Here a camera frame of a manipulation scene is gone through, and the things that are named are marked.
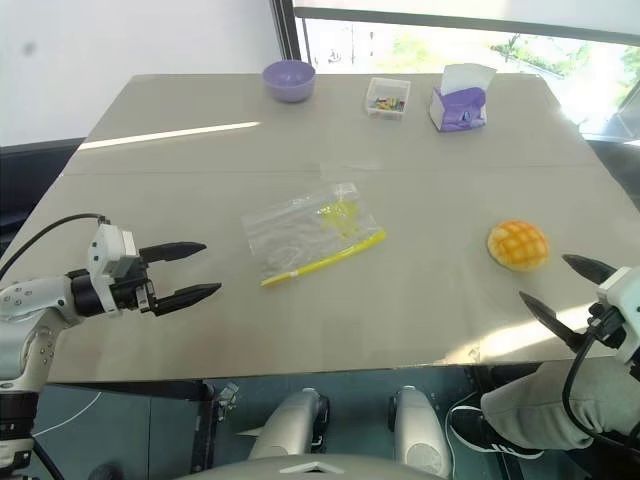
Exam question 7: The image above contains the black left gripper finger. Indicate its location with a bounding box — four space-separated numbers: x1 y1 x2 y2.
138 241 208 263
150 282 223 317

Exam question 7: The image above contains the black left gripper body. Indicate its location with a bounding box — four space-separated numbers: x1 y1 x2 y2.
112 253 158 315

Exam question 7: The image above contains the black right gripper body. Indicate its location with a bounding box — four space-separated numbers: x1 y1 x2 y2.
579 301 626 353

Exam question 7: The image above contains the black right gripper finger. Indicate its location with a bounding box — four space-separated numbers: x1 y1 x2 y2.
561 253 617 288
518 291 584 351

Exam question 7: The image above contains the round yellow melon bread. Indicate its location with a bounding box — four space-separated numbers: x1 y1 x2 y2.
487 219 551 272

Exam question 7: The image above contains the clear yellow-zipper plastic bag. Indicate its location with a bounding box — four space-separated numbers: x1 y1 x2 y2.
240 182 389 289

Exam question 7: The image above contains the grey trouser leg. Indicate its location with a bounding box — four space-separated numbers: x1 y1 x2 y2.
480 357 640 451

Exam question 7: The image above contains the black white-striped sneaker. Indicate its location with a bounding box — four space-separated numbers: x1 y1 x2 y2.
449 404 545 460

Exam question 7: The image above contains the silver left robot thigh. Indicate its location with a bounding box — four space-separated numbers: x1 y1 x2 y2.
248 387 331 461

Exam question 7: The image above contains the silver robot thigh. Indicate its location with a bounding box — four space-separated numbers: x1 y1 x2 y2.
248 387 331 461
388 384 454 479

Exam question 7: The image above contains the silver right robot thigh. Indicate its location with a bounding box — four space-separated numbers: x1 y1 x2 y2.
388 384 454 479

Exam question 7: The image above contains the purple bowl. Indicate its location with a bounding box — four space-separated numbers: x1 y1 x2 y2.
262 60 317 104

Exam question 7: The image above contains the purple tissue box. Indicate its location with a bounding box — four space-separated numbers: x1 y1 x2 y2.
430 63 497 134

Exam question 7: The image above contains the silver robot torso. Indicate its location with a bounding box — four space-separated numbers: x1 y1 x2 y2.
169 452 451 480

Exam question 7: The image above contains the clear box of coloured clips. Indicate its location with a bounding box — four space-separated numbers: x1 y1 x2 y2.
364 77 412 121

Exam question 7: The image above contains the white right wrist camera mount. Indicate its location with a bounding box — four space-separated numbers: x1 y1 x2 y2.
597 266 640 369

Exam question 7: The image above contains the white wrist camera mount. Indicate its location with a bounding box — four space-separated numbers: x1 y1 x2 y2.
85 223 137 317
597 266 640 369

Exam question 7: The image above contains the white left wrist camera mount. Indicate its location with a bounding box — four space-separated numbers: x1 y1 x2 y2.
85 223 137 317

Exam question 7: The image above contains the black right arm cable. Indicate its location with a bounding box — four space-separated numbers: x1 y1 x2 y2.
561 327 640 454

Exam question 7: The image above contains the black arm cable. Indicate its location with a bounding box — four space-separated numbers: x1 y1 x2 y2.
561 327 640 454
0 213 111 282

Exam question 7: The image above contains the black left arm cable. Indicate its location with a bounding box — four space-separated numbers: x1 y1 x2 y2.
0 213 111 282

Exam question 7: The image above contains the thin white floor cable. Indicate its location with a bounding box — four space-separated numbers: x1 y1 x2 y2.
33 392 104 437

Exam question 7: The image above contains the dark window frame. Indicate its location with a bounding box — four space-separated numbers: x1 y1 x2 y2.
277 0 640 76

